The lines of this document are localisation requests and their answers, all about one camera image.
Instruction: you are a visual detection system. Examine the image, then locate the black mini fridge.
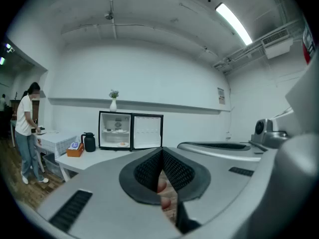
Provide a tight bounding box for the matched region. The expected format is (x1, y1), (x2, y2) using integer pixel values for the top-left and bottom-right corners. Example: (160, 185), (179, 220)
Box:
(98, 111), (164, 152)

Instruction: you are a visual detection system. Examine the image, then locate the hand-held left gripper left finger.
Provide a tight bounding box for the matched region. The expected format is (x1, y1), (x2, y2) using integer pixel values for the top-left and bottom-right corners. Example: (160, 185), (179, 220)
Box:
(37, 147), (181, 239)

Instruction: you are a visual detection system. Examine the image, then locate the clear storage bin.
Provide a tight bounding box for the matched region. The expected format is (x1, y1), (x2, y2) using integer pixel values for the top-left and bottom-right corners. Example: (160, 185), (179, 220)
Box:
(42, 153), (65, 179)

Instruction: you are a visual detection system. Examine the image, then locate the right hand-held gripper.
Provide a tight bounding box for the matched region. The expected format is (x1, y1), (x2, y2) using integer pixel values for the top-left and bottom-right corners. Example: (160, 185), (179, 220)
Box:
(176, 56), (319, 162)

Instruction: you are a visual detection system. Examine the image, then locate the dark wooden cabinet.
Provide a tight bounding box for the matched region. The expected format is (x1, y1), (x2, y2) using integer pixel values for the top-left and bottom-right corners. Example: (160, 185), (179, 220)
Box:
(9, 100), (40, 124)

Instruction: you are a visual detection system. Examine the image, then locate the orange tissue box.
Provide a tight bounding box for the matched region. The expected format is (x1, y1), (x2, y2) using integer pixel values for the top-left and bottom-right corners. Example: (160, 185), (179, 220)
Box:
(66, 143), (85, 158)

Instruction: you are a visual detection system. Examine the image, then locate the white ceiling conduit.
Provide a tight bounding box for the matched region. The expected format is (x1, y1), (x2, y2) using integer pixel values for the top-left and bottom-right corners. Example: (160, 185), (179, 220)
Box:
(104, 0), (118, 41)

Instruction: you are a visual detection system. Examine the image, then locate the white checked tablecloth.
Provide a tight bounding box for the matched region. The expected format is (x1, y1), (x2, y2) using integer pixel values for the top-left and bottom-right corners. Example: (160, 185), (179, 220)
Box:
(33, 130), (78, 159)

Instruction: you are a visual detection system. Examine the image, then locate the wall poster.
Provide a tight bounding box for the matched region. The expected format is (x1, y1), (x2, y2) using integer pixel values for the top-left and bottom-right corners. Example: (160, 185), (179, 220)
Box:
(217, 87), (226, 106)

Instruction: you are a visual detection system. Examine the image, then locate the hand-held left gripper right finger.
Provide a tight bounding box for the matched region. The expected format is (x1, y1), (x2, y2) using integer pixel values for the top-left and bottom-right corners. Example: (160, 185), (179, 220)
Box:
(161, 147), (275, 239)

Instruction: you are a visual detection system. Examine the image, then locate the person's left hand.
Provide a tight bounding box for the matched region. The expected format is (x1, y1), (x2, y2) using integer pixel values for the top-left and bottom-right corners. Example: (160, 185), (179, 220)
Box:
(157, 177), (172, 211)

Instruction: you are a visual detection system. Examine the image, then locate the black thermos jug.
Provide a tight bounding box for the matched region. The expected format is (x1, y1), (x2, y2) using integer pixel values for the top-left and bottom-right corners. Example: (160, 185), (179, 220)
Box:
(81, 132), (97, 153)

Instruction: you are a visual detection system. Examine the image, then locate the ceiling tube light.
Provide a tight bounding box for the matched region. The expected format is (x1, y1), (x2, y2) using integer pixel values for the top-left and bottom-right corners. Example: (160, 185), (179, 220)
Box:
(215, 2), (254, 46)

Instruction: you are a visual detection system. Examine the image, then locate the white ceiling pipe run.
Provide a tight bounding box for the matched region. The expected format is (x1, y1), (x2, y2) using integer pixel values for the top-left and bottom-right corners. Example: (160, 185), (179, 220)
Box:
(211, 18), (304, 74)

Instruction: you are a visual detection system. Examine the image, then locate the white air conditioner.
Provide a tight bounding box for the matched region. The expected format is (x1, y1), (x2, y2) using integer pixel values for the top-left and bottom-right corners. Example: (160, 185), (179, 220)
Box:
(261, 28), (294, 59)

